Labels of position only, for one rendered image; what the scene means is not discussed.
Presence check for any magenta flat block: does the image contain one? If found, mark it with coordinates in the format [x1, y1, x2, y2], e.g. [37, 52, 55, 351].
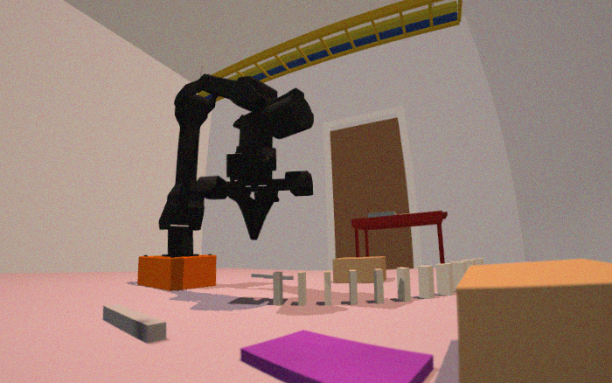
[240, 331, 434, 383]

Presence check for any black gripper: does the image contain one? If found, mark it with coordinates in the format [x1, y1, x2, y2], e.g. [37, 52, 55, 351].
[194, 139, 313, 240]

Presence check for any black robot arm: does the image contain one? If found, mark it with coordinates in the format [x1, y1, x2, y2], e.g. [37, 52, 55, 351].
[158, 74, 314, 257]

